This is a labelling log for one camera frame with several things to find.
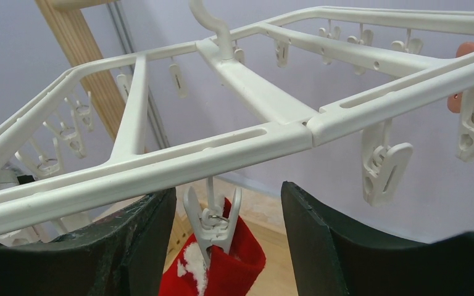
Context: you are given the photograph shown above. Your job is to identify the wooden hanger stand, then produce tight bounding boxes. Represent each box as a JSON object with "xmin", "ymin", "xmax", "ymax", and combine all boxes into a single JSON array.
[{"xmin": 36, "ymin": 1, "xmax": 137, "ymax": 140}]

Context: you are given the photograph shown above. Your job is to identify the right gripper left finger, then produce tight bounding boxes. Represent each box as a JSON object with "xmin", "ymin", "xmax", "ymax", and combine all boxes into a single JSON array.
[{"xmin": 0, "ymin": 188, "xmax": 177, "ymax": 295}]

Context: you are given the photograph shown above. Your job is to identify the red santa sock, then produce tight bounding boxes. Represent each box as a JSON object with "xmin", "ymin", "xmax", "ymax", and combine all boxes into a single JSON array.
[{"xmin": 159, "ymin": 218, "xmax": 266, "ymax": 296}]

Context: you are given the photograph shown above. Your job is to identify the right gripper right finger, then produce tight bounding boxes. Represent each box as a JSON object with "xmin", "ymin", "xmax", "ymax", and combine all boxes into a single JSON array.
[{"xmin": 281, "ymin": 181, "xmax": 474, "ymax": 295}]

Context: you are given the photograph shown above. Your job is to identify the white clip drying hanger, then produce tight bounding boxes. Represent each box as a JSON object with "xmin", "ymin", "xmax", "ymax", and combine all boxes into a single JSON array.
[{"xmin": 0, "ymin": 1, "xmax": 474, "ymax": 242}]

